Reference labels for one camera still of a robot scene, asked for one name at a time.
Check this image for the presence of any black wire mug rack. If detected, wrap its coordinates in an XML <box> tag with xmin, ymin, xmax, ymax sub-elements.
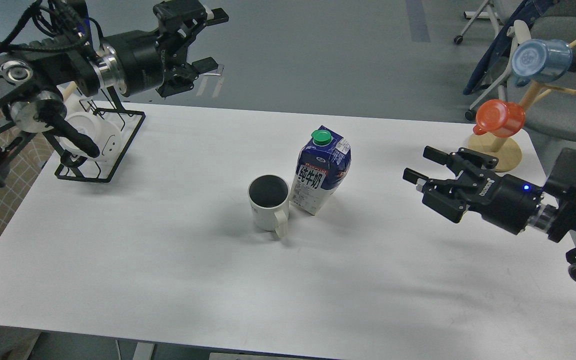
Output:
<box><xmin>44</xmin><ymin>82</ymin><xmax>146</xmax><ymax>183</ymax></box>

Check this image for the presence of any white ceramic mug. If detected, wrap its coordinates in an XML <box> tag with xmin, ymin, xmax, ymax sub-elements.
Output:
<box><xmin>247</xmin><ymin>174</ymin><xmax>290</xmax><ymax>239</ymax></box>

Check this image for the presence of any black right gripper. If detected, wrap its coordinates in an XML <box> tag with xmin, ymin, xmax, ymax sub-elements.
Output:
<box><xmin>402</xmin><ymin>146</ymin><xmax>544</xmax><ymax>235</ymax></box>

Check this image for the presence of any beige checkered cloth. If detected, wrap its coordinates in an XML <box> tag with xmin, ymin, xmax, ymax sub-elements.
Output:
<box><xmin>0</xmin><ymin>135</ymin><xmax>54</xmax><ymax>236</ymax></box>

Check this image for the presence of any orange plastic cup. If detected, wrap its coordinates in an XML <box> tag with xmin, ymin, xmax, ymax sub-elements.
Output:
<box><xmin>473</xmin><ymin>99</ymin><xmax>526</xmax><ymax>138</ymax></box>

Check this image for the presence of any white chair frame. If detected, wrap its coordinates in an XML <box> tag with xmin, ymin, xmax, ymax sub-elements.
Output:
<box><xmin>454</xmin><ymin>0</ymin><xmax>539</xmax><ymax>122</ymax></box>

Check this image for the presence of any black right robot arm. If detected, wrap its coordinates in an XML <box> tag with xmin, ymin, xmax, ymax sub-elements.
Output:
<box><xmin>402</xmin><ymin>146</ymin><xmax>576</xmax><ymax>282</ymax></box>

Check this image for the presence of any blue plastic cup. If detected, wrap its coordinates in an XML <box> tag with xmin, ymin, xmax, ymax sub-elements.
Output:
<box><xmin>510</xmin><ymin>39</ymin><xmax>574</xmax><ymax>88</ymax></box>

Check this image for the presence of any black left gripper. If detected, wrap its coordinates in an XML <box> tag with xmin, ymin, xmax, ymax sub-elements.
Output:
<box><xmin>100</xmin><ymin>0</ymin><xmax>230</xmax><ymax>98</ymax></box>

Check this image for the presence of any blue white milk carton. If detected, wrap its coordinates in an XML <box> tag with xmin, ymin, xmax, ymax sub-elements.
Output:
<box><xmin>289</xmin><ymin>125</ymin><xmax>352</xmax><ymax>215</ymax></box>

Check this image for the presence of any wooden mug tree stand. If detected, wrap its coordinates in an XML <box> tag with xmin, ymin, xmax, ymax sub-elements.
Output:
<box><xmin>467</xmin><ymin>29</ymin><xmax>576</xmax><ymax>173</ymax></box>

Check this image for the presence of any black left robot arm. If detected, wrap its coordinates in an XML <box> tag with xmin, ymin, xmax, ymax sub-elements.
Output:
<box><xmin>0</xmin><ymin>0</ymin><xmax>229</xmax><ymax>188</ymax></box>

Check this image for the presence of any white mug on rack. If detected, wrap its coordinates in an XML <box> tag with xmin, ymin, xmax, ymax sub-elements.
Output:
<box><xmin>65</xmin><ymin>111</ymin><xmax>123</xmax><ymax>162</ymax></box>

